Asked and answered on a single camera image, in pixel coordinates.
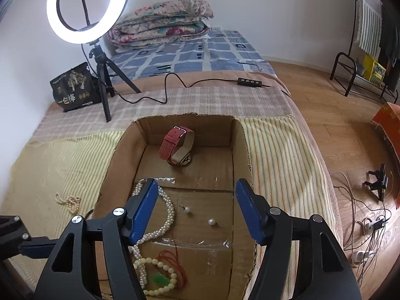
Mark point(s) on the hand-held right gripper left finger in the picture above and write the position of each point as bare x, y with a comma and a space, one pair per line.
142, 212

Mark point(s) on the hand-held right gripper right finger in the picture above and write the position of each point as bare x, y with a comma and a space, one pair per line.
251, 212

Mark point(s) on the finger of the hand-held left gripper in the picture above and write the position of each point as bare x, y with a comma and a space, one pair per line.
34, 250

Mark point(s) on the pearl earring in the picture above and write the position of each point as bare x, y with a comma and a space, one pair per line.
187, 210
212, 222

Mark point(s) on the cardboard box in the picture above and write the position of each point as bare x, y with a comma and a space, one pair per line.
203, 200

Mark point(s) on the thin pearl strand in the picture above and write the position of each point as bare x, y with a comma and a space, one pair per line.
71, 201

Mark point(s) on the white power strip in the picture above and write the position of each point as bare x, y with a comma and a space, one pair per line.
362, 256

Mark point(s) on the plaid brown blanket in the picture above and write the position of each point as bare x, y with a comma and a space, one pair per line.
200, 100

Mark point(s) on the small black floor tripod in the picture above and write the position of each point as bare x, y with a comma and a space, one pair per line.
379, 182

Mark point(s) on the black snack bag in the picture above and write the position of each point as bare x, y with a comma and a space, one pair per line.
75, 90

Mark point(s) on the blue patterned bedsheet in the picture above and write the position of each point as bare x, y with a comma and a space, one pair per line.
200, 56

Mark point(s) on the orange cloth covered table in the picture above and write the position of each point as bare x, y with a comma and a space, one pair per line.
390, 122

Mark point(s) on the black clothes rack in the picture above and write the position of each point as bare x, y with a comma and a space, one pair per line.
339, 65

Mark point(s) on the folded floral quilt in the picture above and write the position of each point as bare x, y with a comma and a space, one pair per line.
162, 25

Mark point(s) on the yellow box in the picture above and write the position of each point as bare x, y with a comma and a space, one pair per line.
375, 68

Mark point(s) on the dark hanging clothes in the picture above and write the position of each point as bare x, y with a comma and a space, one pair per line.
392, 56

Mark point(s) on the black phone holder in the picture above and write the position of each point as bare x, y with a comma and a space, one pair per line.
84, 0

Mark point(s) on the striped towel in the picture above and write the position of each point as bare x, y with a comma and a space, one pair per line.
370, 22

